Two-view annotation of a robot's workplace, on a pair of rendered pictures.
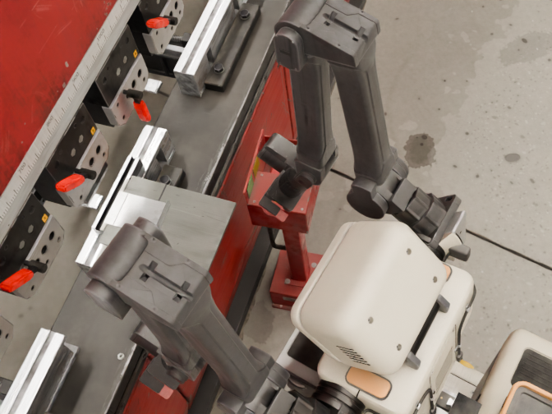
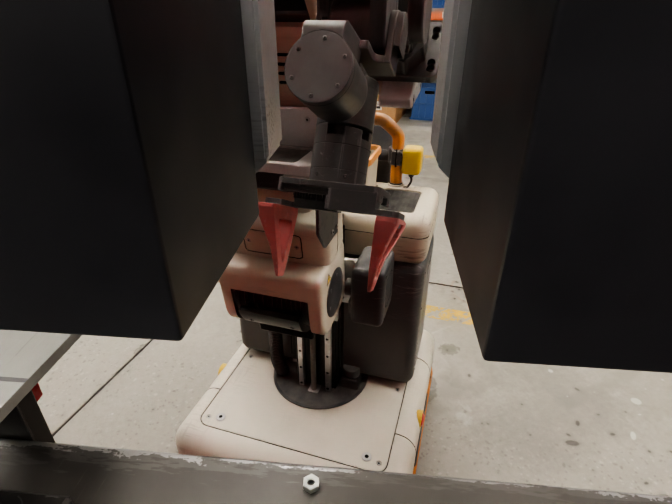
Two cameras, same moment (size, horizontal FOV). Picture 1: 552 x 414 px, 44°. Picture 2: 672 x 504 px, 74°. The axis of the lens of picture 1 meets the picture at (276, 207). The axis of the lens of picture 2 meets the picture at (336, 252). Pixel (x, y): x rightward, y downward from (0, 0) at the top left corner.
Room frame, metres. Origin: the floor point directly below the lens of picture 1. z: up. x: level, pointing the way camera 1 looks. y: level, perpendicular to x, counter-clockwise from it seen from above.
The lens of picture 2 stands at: (0.59, 0.63, 1.23)
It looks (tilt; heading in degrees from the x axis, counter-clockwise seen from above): 29 degrees down; 246
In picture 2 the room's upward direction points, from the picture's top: straight up
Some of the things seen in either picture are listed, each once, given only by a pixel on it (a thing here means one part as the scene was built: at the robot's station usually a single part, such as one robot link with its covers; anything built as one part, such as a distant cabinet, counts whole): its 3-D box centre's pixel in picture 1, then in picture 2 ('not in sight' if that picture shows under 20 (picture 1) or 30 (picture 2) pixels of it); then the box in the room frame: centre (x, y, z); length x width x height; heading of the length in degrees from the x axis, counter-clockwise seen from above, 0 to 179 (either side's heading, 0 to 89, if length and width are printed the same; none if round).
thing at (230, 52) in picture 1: (233, 46); not in sight; (1.33, 0.02, 0.89); 0.30 x 0.05 x 0.03; 150
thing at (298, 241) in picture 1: (295, 240); not in sight; (0.95, -0.04, 0.39); 0.05 x 0.05 x 0.54; 66
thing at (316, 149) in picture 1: (312, 103); not in sight; (0.70, -0.09, 1.40); 0.11 x 0.06 x 0.43; 139
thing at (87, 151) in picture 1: (62, 154); not in sight; (0.81, 0.38, 1.26); 0.15 x 0.09 x 0.17; 150
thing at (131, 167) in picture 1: (117, 195); not in sight; (0.86, 0.35, 0.99); 0.20 x 0.03 x 0.03; 150
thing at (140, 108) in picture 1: (137, 105); not in sight; (0.93, 0.24, 1.20); 0.04 x 0.02 x 0.10; 60
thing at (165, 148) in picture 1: (128, 202); not in sight; (0.88, 0.35, 0.92); 0.39 x 0.06 x 0.10; 150
